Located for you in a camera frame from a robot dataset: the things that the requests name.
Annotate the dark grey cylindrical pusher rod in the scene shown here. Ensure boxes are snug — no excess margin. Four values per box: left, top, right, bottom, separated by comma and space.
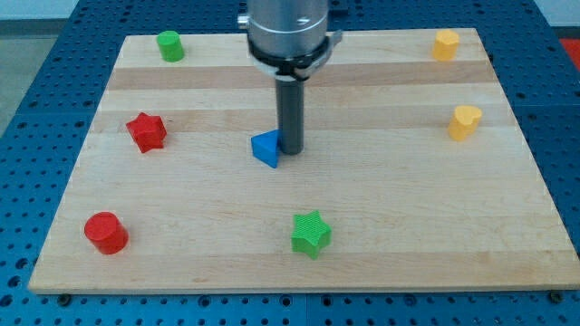
275, 80, 304, 155

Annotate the blue triangle block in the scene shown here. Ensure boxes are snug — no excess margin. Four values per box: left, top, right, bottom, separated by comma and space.
250, 129, 278, 168

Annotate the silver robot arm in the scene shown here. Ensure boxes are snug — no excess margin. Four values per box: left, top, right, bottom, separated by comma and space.
237, 0, 343, 155

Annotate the wooden board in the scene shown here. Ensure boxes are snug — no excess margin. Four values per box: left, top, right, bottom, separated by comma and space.
29, 28, 579, 294

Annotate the green cylinder block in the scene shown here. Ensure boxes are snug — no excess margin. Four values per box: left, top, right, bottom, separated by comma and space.
156, 30, 185, 62

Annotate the green star block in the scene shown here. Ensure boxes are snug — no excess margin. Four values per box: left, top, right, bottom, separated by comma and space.
291, 210, 332, 260

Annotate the red star block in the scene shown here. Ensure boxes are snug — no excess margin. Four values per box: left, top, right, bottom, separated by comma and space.
125, 112, 167, 153

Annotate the yellow pentagon block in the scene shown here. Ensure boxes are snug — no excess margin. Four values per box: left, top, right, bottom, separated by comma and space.
431, 29, 460, 62

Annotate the yellow heart block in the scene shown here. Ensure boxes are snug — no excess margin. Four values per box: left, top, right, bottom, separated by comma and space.
448, 105, 483, 141

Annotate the red cylinder block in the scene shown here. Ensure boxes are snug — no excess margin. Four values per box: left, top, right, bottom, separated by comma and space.
83, 211, 129, 254

